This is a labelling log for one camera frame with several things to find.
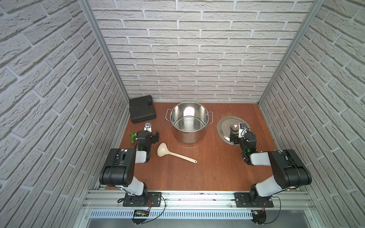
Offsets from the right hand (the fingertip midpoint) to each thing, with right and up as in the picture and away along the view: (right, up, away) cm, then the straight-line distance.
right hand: (240, 130), depth 94 cm
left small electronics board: (-61, -41, -22) cm, 77 cm away
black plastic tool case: (-72, +15, +15) cm, 75 cm away
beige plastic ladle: (-52, -12, -4) cm, 54 cm away
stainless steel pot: (-35, +6, +9) cm, 36 cm away
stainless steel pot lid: (-3, +3, +11) cm, 12 cm away
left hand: (-65, +1, 0) cm, 65 cm away
